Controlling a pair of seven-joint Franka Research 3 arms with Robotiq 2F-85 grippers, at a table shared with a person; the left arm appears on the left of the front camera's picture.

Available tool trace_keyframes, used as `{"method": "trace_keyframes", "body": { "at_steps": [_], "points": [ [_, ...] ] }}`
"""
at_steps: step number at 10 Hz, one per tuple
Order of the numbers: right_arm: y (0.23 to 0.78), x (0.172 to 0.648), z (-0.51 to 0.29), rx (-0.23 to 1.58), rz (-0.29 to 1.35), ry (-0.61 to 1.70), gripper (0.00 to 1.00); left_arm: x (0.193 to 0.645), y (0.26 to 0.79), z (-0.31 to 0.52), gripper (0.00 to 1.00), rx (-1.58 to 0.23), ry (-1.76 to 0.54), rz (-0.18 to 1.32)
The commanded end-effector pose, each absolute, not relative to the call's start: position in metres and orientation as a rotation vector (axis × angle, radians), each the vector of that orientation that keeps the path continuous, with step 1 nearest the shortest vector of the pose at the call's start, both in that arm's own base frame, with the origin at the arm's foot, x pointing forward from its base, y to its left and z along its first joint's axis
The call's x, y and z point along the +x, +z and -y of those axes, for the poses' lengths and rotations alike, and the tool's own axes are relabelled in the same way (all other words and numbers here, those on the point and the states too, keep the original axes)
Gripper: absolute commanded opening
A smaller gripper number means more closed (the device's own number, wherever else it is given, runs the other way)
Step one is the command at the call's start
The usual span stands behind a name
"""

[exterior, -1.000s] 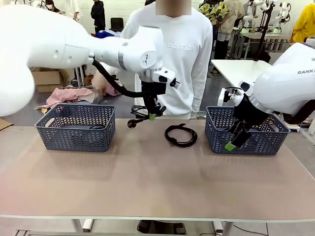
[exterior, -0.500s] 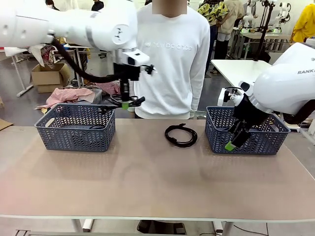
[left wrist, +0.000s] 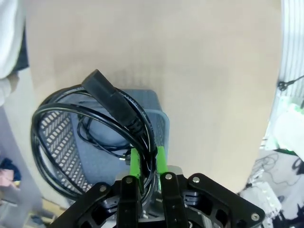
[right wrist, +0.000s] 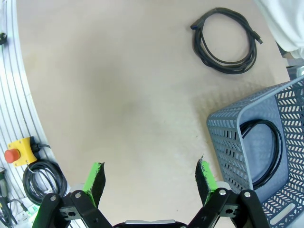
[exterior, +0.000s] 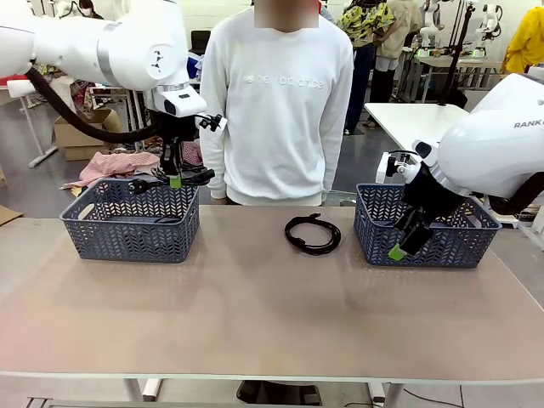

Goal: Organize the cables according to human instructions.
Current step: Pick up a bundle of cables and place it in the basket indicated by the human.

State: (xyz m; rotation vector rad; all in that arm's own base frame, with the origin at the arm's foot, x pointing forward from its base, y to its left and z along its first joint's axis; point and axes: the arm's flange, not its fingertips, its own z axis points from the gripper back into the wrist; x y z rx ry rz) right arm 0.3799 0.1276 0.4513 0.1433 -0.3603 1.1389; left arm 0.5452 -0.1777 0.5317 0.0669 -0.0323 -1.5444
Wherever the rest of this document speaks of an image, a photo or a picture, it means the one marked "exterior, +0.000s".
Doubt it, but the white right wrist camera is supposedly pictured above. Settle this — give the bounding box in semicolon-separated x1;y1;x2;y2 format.
376;151;420;184

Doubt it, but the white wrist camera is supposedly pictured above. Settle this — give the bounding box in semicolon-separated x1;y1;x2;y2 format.
195;112;229;133
376;151;420;184

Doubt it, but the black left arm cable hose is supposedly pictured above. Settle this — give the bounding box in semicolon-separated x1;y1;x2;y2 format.
25;65;165;145

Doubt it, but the masked person in black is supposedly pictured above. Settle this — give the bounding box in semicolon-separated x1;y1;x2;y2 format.
77;0;105;20

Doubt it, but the black stand pole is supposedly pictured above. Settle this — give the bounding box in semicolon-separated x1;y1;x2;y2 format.
437;0;473;107

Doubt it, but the thin black data cable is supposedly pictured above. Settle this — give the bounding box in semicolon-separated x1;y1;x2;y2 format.
284;213;343;257

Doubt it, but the red checked cloth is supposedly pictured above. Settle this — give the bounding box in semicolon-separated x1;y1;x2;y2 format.
63;150;161;190

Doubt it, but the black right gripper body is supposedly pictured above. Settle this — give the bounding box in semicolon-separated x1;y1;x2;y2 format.
401;163;468;222

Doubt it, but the person's right forearm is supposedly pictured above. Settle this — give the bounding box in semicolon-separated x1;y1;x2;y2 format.
199;122;227;201

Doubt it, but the grey background work table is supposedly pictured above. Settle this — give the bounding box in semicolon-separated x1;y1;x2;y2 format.
411;54;507;103

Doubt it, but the person in yellow patterned shirt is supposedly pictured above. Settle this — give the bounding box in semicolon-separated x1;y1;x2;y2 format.
338;0;388;135

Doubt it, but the person in beige top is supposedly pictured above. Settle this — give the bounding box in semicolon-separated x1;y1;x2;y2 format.
376;0;422;103

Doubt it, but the pile of patterned clothes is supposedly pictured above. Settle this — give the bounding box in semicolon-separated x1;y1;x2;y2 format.
36;63;101;105

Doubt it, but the flat cardboard sheet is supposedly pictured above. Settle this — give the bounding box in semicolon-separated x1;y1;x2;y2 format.
0;206;25;226

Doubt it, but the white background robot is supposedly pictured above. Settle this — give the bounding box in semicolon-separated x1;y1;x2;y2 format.
475;3;505;43
418;0;445;48

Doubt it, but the white background table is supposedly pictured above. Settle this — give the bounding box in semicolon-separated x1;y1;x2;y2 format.
6;78;60;167

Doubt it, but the blue-grey perforated plastic basket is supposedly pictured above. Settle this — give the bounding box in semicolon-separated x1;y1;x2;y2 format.
59;178;201;264
354;183;503;269

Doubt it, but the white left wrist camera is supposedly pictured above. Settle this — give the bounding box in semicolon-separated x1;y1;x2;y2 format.
195;112;229;133

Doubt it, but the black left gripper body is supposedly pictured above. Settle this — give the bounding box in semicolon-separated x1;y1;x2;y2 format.
155;110;201;145

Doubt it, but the white side table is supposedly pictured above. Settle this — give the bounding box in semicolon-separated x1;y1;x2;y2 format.
364;101;471;150

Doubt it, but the open brown cardboard box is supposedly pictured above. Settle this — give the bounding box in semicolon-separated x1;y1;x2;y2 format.
53;108;125;162

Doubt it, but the person's left forearm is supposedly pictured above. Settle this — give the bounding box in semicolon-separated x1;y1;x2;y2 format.
319;139;342;204

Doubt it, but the black base under table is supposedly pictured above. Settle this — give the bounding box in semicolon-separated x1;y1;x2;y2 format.
236;380;324;407

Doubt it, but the person in yellow jacket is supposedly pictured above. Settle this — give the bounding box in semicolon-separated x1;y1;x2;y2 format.
502;6;544;76

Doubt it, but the white table leg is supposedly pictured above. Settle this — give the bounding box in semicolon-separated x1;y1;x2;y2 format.
367;380;403;408
122;377;162;403

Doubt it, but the black power cable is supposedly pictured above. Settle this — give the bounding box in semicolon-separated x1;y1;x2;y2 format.
128;164;217;195
101;215;184;229

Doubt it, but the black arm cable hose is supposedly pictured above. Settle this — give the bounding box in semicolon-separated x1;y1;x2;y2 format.
25;65;165;145
487;172;544;217

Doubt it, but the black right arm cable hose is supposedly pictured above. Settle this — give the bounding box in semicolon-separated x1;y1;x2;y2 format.
487;172;544;217

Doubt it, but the person in white sweatshirt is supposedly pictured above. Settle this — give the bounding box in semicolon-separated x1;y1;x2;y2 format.
199;0;356;207

